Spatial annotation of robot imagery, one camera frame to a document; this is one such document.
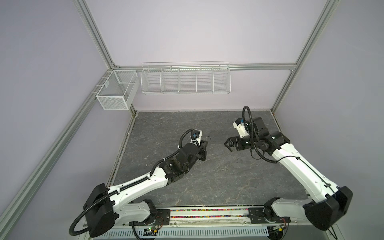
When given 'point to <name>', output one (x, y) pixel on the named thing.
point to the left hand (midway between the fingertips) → (205, 144)
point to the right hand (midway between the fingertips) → (233, 143)
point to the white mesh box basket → (118, 90)
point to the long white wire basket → (186, 78)
